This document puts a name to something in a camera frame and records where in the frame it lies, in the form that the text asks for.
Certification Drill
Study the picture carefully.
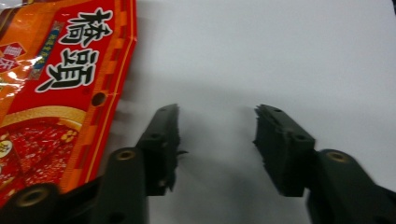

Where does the red seasoning packet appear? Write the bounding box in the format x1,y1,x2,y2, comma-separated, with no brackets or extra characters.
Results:
0,0,138,208

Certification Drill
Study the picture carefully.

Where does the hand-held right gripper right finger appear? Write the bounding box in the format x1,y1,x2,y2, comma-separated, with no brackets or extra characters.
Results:
252,104,317,198

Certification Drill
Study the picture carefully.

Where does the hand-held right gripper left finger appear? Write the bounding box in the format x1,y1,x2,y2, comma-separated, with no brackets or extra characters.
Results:
135,104,189,197

